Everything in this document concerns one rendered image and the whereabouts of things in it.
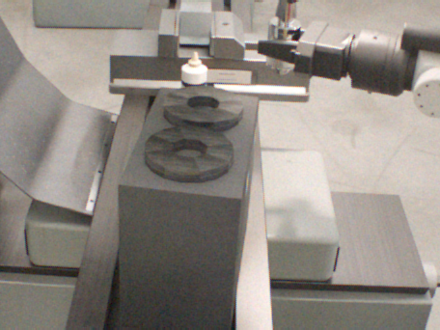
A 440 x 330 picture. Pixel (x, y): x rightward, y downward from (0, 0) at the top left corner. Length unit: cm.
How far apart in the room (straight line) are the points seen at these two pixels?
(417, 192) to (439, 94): 195
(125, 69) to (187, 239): 60
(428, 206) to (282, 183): 164
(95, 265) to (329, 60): 42
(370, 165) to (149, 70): 188
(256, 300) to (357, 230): 51
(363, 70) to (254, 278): 33
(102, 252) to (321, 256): 39
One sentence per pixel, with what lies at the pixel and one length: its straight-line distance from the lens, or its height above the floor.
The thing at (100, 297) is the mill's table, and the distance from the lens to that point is 87.
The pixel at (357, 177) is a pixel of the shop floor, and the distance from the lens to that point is 297.
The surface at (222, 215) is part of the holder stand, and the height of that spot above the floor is 112.
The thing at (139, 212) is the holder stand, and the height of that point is 112.
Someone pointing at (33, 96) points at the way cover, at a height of 96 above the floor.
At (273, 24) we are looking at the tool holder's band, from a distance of 108.
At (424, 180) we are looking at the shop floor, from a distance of 304.
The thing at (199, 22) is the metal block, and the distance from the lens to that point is 129.
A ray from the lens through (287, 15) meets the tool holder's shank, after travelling 107.
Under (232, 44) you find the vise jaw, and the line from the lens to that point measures 127.
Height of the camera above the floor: 154
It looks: 32 degrees down
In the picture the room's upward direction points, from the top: 4 degrees clockwise
